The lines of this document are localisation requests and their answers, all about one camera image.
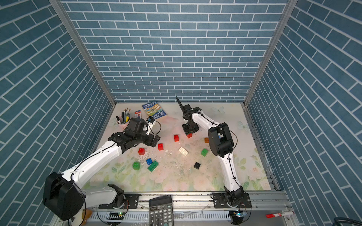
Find white flat lego plate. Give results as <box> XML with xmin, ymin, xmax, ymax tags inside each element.
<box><xmin>178</xmin><ymin>147</ymin><xmax>189</xmax><ymax>156</ymax></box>

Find black cable bottom right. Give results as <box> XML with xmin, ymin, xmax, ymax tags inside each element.
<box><xmin>333</xmin><ymin>217</ymin><xmax>362</xmax><ymax>226</ymax></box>

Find blue small lego brick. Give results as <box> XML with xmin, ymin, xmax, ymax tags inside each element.
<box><xmin>146</xmin><ymin>158</ymin><xmax>153</xmax><ymax>165</ymax></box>

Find aluminium corner post left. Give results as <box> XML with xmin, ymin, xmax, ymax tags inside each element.
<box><xmin>49</xmin><ymin>0</ymin><xmax>117</xmax><ymax>106</ymax></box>

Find pink metal pencil bucket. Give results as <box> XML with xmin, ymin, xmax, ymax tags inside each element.
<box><xmin>116</xmin><ymin>116</ymin><xmax>129</xmax><ymax>131</ymax></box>

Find aluminium corner post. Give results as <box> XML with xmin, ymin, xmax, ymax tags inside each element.
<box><xmin>49</xmin><ymin>0</ymin><xmax>117</xmax><ymax>106</ymax></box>
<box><xmin>244</xmin><ymin>0</ymin><xmax>298</xmax><ymax>106</ymax></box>

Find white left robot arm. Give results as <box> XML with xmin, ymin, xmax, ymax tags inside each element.
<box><xmin>42</xmin><ymin>117</ymin><xmax>160</xmax><ymax>221</ymax></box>

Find black calculator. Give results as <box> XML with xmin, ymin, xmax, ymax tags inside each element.
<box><xmin>149</xmin><ymin>195</ymin><xmax>174</xmax><ymax>226</ymax></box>

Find black lego brick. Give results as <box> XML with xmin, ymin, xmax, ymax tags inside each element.
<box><xmin>194</xmin><ymin>162</ymin><xmax>201</xmax><ymax>169</ymax></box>

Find green lego brick right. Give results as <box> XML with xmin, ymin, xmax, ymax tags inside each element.
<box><xmin>201</xmin><ymin>149</ymin><xmax>208</xmax><ymax>157</ymax></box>

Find HB pencil box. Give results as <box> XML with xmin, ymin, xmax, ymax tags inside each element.
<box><xmin>134</xmin><ymin>110</ymin><xmax>141</xmax><ymax>118</ymax></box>

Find green square lego brick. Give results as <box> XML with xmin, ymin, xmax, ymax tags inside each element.
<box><xmin>133</xmin><ymin>162</ymin><xmax>140</xmax><ymax>170</ymax></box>

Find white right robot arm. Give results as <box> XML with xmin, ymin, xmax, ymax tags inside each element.
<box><xmin>176</xmin><ymin>98</ymin><xmax>252</xmax><ymax>209</ymax></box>

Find blue Treehouse paperback book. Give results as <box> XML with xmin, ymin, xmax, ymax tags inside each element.
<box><xmin>142</xmin><ymin>101</ymin><xmax>166</xmax><ymax>120</ymax></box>

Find aluminium corner post right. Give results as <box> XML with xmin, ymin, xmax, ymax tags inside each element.
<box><xmin>244</xmin><ymin>0</ymin><xmax>298</xmax><ymax>106</ymax></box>

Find bundle of pencils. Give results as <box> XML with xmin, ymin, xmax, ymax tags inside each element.
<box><xmin>121</xmin><ymin>108</ymin><xmax>130</xmax><ymax>122</ymax></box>

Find red white marker pen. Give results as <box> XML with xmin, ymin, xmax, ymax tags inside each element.
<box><xmin>266</xmin><ymin>211</ymin><xmax>295</xmax><ymax>218</ymax></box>

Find green long lego brick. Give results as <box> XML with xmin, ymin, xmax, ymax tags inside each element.
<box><xmin>148</xmin><ymin>161</ymin><xmax>159</xmax><ymax>172</ymax></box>

